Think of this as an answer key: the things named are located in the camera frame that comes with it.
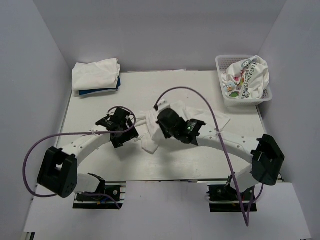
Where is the plain white t shirt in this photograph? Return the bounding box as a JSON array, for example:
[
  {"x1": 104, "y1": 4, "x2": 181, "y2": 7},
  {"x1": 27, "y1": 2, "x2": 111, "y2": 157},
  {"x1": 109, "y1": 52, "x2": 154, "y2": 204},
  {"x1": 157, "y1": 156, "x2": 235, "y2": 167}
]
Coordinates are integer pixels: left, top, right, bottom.
[{"x1": 135, "y1": 100, "x2": 215, "y2": 155}]

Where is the white printed t shirt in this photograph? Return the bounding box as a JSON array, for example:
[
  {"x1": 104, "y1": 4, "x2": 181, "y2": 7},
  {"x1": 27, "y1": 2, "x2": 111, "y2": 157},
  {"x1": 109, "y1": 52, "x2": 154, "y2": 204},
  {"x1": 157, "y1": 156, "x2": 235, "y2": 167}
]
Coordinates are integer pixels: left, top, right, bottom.
[{"x1": 221, "y1": 55, "x2": 270, "y2": 100}]

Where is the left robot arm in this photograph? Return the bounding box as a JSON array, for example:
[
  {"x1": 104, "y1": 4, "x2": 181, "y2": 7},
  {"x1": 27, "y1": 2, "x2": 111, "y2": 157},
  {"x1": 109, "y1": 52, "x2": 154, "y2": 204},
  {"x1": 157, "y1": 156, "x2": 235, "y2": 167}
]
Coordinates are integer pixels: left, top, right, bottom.
[{"x1": 37, "y1": 107, "x2": 139, "y2": 200}]

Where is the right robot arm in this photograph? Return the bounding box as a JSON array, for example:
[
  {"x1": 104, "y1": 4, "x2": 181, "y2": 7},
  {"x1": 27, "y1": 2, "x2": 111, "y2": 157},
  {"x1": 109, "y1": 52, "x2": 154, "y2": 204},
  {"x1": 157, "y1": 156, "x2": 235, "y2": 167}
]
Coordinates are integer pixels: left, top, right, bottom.
[{"x1": 156, "y1": 108, "x2": 285, "y2": 200}]

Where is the folded blue t shirt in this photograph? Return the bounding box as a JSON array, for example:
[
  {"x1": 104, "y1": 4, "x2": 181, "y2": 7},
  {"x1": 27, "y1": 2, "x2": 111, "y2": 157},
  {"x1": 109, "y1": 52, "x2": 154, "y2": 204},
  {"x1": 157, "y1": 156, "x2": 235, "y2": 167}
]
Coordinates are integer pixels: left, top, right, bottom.
[{"x1": 78, "y1": 77, "x2": 121, "y2": 96}]

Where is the folded white t shirt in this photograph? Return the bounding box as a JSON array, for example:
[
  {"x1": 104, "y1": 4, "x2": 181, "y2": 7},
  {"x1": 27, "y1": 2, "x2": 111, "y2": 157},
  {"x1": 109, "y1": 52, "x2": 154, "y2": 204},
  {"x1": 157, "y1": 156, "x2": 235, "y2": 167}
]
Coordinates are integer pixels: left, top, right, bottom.
[{"x1": 72, "y1": 58, "x2": 121, "y2": 92}]

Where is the white plastic basket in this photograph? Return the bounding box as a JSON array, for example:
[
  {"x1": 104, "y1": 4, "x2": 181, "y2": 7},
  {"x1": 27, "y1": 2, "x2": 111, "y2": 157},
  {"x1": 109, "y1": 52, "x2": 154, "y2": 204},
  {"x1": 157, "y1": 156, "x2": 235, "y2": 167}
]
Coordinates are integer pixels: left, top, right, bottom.
[{"x1": 215, "y1": 55, "x2": 273, "y2": 107}]

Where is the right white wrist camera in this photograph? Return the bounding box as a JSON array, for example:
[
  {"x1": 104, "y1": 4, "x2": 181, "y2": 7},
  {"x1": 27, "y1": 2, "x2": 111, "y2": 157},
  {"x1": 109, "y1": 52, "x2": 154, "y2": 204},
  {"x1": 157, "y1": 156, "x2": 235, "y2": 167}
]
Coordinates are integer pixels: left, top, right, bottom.
[{"x1": 153, "y1": 99, "x2": 171, "y2": 113}]

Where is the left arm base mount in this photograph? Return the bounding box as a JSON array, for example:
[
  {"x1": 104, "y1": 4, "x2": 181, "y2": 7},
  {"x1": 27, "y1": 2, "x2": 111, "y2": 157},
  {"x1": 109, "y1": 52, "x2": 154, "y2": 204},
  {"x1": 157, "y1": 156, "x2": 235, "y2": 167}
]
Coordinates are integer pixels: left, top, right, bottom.
[{"x1": 72, "y1": 182, "x2": 127, "y2": 210}]

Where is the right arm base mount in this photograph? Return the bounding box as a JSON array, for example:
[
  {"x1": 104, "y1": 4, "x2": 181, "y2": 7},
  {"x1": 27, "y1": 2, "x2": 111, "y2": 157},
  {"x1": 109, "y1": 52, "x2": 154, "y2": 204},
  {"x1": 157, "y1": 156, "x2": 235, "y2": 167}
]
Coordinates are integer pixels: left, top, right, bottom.
[{"x1": 206, "y1": 184, "x2": 258, "y2": 213}]

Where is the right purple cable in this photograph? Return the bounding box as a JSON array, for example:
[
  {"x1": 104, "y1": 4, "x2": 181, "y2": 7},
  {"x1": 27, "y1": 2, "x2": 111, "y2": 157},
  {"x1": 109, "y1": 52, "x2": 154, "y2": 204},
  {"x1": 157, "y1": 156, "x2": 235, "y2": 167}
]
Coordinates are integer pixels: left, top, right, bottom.
[{"x1": 154, "y1": 86, "x2": 265, "y2": 227}]

